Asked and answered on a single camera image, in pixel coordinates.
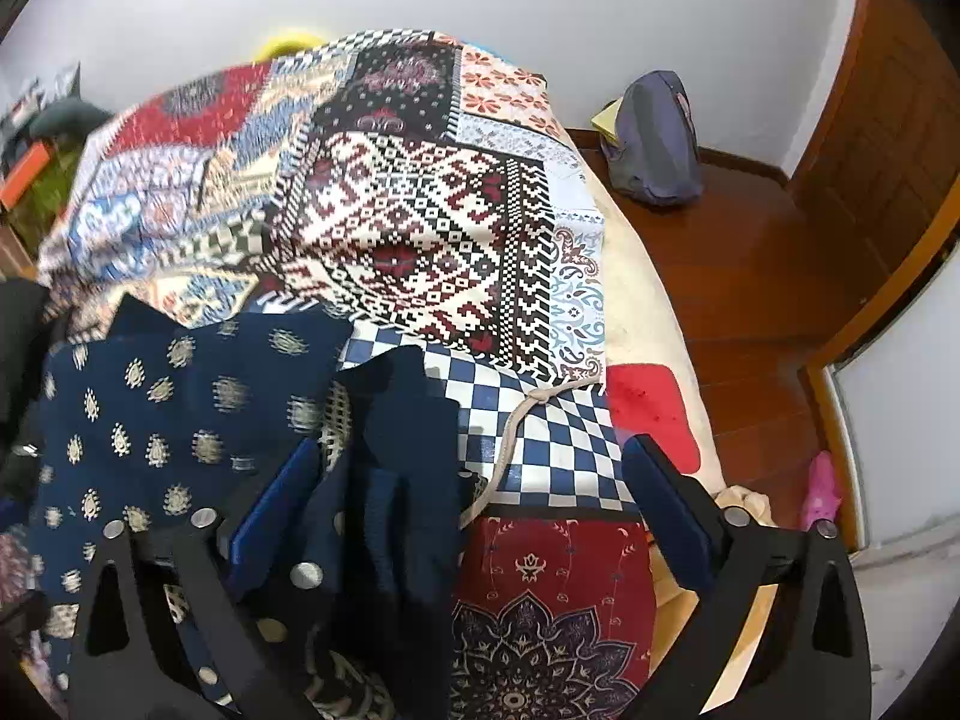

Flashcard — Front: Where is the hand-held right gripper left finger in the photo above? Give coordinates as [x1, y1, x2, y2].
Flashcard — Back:
[66, 436, 338, 720]

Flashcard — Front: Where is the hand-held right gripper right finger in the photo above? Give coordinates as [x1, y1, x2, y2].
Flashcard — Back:
[621, 433, 872, 720]

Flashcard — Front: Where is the plain navy blue garment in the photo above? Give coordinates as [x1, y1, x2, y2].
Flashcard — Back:
[322, 345, 464, 720]

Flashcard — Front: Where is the navy paisley print garment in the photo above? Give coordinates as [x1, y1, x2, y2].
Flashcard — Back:
[30, 292, 358, 720]

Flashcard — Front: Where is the pink slipper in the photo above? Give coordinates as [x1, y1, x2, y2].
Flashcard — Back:
[799, 450, 842, 535]

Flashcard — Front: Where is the cream blanket with colourful patches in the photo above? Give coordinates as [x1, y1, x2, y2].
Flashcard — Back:
[566, 127, 778, 720]

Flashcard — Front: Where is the patchwork printed blanket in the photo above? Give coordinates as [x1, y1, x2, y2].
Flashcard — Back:
[34, 28, 662, 720]

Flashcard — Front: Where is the black cloth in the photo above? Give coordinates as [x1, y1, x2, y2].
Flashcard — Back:
[0, 277, 55, 490]

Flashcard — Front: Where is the purple grey backpack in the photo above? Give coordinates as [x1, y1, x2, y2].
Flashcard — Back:
[600, 70, 706, 206]

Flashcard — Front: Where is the green bag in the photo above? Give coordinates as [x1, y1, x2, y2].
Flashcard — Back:
[4, 157, 83, 257]

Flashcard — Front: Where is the yellow pad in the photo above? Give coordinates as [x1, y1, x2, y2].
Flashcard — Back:
[590, 99, 623, 142]

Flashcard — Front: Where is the orange box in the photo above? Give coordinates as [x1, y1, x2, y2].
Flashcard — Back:
[0, 142, 53, 211]

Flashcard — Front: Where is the dark grey cloth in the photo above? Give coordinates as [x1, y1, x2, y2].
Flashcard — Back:
[30, 100, 114, 142]

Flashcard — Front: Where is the wooden door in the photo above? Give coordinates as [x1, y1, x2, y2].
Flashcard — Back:
[787, 0, 960, 316]

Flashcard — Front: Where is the yellow plastic object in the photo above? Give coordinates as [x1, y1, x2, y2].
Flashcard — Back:
[255, 30, 325, 61]

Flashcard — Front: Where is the beige cord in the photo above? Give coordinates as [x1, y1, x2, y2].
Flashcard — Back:
[456, 377, 605, 530]

